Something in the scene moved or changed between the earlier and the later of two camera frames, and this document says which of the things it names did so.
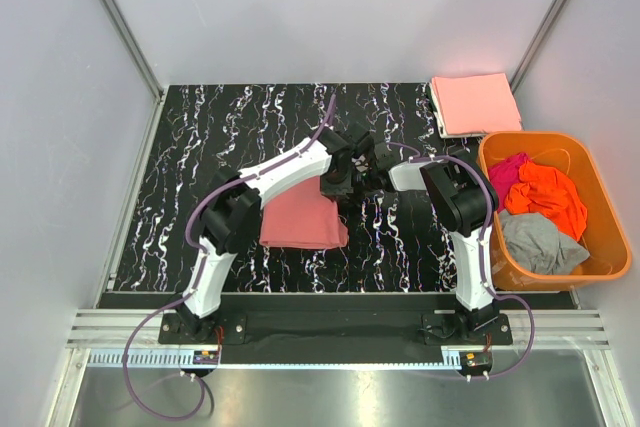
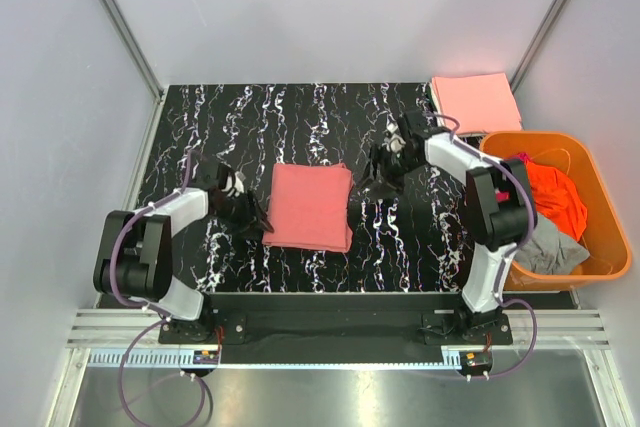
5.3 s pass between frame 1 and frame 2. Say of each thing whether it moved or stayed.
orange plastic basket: stayed
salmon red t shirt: stayed
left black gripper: moved
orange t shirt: stayed
